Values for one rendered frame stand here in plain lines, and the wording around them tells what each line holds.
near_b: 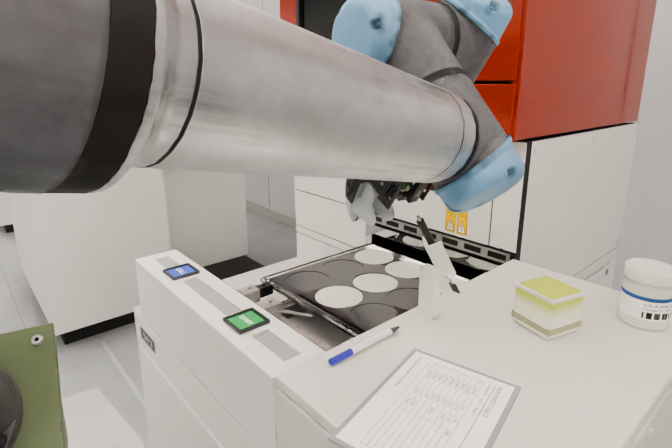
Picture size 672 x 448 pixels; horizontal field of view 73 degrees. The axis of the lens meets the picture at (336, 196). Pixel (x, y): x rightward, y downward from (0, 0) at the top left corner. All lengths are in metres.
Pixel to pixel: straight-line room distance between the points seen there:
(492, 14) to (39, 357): 0.65
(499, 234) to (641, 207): 1.51
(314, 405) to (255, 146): 0.45
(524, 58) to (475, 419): 0.66
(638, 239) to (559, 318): 1.81
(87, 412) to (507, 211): 0.88
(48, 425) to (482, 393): 0.52
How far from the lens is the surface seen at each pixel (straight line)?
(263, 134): 0.19
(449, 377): 0.65
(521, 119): 0.99
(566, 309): 0.78
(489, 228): 1.09
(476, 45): 0.51
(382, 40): 0.42
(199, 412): 0.97
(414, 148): 0.28
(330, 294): 0.99
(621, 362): 0.78
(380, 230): 1.29
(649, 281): 0.85
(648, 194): 2.51
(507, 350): 0.74
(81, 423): 0.89
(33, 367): 0.70
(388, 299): 0.98
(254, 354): 0.70
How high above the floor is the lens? 1.34
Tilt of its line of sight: 14 degrees down
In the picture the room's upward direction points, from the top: straight up
